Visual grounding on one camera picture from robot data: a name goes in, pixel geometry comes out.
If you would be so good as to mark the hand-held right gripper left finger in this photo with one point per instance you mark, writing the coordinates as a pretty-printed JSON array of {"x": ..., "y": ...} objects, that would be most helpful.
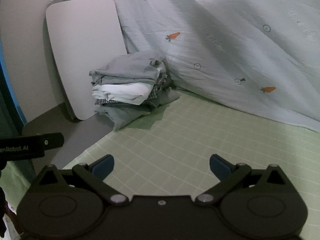
[{"x": 103, "y": 166}]

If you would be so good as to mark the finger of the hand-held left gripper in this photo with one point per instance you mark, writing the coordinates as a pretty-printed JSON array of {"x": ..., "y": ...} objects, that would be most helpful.
[{"x": 53, "y": 141}]

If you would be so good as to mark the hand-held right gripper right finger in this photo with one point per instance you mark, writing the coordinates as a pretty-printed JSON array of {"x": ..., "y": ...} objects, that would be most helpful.
[{"x": 218, "y": 166}]

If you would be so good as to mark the grey t-shirt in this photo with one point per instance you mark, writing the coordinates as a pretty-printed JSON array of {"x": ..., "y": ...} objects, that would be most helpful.
[{"x": 125, "y": 66}]

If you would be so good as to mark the green checked bed mat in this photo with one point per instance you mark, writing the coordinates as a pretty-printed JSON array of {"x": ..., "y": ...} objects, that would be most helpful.
[{"x": 187, "y": 135}]

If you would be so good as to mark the light grey-blue folded garment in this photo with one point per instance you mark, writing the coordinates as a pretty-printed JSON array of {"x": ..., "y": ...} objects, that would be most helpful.
[{"x": 122, "y": 118}]

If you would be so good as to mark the white folded cloth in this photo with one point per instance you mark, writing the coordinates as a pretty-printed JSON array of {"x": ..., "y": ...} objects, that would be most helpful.
[{"x": 120, "y": 91}]

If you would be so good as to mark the dark blue-grey folded garment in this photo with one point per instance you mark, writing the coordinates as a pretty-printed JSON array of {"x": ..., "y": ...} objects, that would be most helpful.
[{"x": 167, "y": 96}]

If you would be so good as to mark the white rounded board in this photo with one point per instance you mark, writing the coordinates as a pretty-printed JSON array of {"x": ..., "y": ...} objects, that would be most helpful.
[{"x": 82, "y": 42}]

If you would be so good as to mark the carrot print quilt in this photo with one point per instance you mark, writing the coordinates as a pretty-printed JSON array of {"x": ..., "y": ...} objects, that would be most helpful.
[{"x": 225, "y": 42}]

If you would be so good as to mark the blue frame strip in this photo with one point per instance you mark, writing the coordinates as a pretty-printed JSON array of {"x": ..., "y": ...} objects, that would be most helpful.
[{"x": 12, "y": 97}]

